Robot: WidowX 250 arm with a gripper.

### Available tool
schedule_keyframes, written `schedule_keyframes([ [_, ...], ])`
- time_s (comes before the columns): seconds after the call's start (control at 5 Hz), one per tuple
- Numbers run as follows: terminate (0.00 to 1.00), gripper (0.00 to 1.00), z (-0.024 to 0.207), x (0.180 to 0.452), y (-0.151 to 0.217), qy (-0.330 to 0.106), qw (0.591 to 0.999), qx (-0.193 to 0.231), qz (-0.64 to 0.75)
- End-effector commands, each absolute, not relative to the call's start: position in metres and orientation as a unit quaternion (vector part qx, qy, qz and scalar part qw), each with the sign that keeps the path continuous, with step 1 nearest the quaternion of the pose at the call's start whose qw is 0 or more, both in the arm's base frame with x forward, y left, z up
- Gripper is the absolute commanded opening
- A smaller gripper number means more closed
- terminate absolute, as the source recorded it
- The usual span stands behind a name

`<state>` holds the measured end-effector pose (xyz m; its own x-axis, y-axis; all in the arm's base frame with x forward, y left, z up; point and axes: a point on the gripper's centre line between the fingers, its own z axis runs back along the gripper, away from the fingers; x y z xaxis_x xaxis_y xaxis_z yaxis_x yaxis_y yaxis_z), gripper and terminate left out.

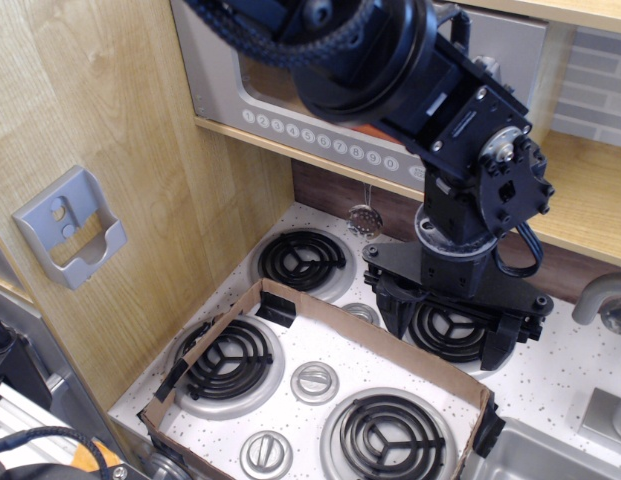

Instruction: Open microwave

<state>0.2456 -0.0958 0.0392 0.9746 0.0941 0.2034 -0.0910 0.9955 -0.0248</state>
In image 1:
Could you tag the grey wall holder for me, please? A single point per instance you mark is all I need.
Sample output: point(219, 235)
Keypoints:
point(58, 213)

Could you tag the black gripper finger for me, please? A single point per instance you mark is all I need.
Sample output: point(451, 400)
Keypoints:
point(397, 299)
point(500, 341)

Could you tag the front grey stove knob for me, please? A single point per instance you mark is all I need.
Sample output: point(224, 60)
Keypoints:
point(266, 455)

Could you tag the grey toy microwave door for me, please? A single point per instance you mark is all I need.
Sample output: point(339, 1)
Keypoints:
point(253, 102)

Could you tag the small middle grey knob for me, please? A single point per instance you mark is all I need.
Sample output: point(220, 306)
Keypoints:
point(363, 312)

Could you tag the orange toy carrot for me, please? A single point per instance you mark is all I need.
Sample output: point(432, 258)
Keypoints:
point(372, 131)

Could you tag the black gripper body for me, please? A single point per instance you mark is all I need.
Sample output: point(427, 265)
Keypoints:
point(473, 288)

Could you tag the centre grey stove knob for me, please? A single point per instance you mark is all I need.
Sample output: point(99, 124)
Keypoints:
point(314, 383)

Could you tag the steel toy sink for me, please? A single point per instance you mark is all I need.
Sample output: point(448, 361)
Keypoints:
point(523, 452)

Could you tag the front left black burner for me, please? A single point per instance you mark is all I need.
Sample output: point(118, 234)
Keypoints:
point(237, 374)

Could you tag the brown cardboard frame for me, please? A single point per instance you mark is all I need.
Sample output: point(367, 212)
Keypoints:
point(285, 386)

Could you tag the back right black burner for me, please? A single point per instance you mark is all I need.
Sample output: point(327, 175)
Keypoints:
point(450, 336)

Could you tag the hanging silver skimmer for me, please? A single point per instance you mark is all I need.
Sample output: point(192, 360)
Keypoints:
point(363, 220)

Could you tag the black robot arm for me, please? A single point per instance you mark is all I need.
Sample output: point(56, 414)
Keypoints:
point(402, 67)

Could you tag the back left black burner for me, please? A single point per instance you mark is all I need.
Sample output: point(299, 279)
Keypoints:
point(306, 259)

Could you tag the black burner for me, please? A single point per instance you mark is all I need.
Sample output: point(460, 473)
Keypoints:
point(237, 374)
point(450, 336)
point(306, 259)
point(386, 433)

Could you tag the front right black burner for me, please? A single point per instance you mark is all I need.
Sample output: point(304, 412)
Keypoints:
point(386, 433)

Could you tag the grey toy faucet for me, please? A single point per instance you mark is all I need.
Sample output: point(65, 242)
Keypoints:
point(602, 297)

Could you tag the grey faucet base block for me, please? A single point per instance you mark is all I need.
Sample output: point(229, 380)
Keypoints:
point(602, 420)

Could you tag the grey stove knob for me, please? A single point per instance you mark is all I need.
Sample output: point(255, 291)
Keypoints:
point(314, 383)
point(266, 455)

